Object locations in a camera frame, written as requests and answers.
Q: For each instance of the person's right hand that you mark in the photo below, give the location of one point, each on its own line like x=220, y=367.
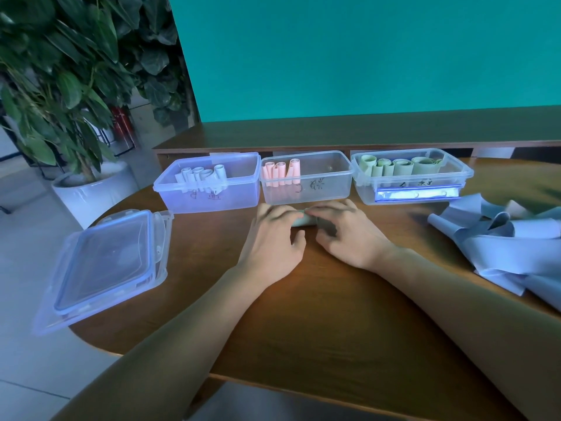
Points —
x=355, y=245

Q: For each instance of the person's left hand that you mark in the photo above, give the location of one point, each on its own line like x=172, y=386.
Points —
x=267, y=249

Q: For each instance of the person's left thumb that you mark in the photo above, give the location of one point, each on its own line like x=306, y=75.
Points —
x=297, y=245

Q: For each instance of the person's right thumb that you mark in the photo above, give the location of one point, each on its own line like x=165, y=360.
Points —
x=328, y=249

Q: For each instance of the grey-green band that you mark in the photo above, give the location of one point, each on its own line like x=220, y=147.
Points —
x=302, y=221

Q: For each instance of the person's left forearm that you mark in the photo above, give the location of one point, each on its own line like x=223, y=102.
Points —
x=175, y=346

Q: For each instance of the person's right forearm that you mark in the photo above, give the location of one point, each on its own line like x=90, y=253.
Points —
x=473, y=320

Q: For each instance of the clear box with pink rolls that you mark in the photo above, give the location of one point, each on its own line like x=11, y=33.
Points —
x=324, y=184

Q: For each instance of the pink rolled band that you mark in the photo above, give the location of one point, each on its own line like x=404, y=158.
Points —
x=281, y=172
x=266, y=173
x=295, y=168

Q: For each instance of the clear box with white rolls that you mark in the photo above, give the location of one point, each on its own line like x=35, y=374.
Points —
x=228, y=195

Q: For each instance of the green rolled band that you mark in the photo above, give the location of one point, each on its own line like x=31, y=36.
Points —
x=385, y=167
x=367, y=163
x=402, y=167
x=425, y=165

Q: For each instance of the white rolled band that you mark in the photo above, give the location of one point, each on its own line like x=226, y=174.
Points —
x=197, y=173
x=186, y=174
x=207, y=177
x=220, y=171

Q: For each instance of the wooden shelf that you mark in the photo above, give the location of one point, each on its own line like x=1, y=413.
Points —
x=372, y=127

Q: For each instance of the clear box with green rolls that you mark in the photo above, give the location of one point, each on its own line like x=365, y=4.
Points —
x=451, y=177

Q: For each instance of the person's grey clothing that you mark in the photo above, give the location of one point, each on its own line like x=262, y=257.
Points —
x=280, y=407

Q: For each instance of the pile of light blue bands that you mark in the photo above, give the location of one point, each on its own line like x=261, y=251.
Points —
x=504, y=254

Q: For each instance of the clear plastic lid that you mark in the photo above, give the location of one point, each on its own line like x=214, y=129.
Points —
x=46, y=322
x=105, y=263

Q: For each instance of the white plant pot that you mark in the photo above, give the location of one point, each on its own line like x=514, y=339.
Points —
x=94, y=197

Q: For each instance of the red fire extinguisher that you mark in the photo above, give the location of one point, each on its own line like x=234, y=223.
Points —
x=122, y=124

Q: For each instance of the large green leafy plant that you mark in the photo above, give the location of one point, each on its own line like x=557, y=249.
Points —
x=155, y=61
x=57, y=83

